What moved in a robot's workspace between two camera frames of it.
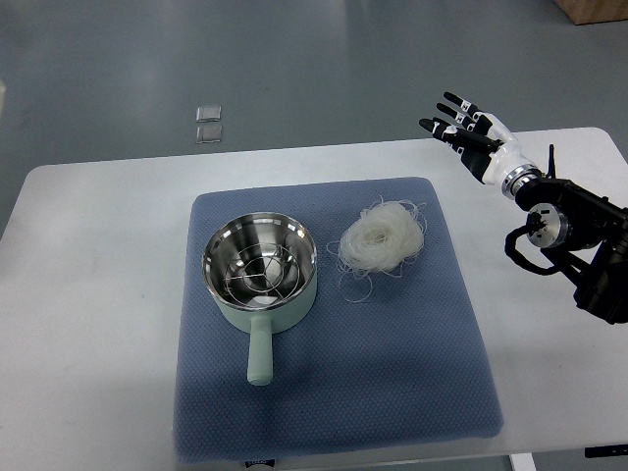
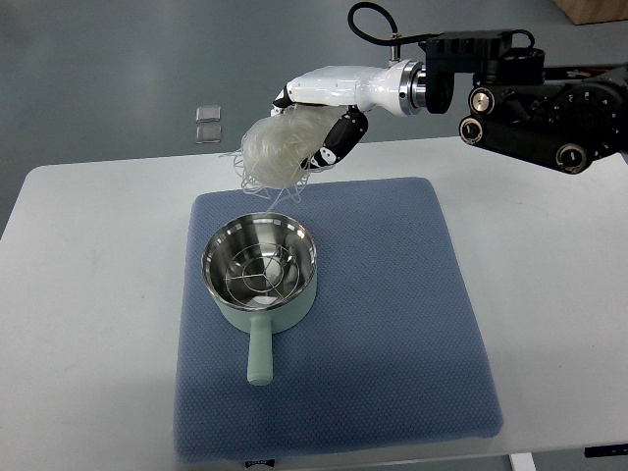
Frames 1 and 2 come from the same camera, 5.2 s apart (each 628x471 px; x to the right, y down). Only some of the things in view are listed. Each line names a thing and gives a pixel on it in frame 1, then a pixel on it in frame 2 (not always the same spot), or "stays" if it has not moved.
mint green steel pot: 260,270 stays
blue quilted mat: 411,363 stays
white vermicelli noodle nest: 383,237 -> 276,151
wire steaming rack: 262,275 stays
